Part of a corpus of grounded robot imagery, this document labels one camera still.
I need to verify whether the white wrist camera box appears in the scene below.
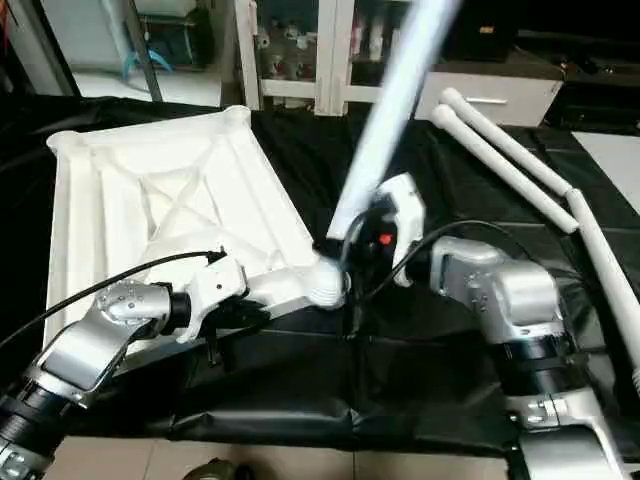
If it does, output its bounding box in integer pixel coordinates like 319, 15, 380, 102
378, 172, 429, 288
175, 252, 251, 344

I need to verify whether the teal plastic object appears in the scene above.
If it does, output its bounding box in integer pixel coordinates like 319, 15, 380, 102
122, 52, 173, 81

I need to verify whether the white flat board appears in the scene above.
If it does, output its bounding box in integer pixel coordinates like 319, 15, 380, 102
572, 130, 640, 216

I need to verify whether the white glass door cabinet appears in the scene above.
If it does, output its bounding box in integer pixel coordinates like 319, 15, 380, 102
233, 0, 431, 118

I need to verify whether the white plastic table top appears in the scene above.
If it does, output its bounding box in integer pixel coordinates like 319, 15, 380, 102
45, 105, 349, 353

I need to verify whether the grey metal pole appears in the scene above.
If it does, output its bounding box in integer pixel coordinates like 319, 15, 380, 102
125, 0, 166, 103

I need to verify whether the white plastic table leg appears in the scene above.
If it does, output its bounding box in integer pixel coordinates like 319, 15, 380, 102
305, 0, 463, 308
440, 87, 573, 196
566, 188, 640, 386
430, 103, 581, 236

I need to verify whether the white drawer unit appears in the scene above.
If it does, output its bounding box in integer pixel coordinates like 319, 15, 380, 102
413, 65, 566, 128

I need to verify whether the black work mat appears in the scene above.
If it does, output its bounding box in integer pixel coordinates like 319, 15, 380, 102
0, 95, 640, 461

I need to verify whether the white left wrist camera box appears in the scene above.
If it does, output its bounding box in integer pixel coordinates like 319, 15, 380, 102
175, 252, 251, 344

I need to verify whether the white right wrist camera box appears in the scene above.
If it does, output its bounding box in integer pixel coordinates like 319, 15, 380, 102
378, 172, 429, 288

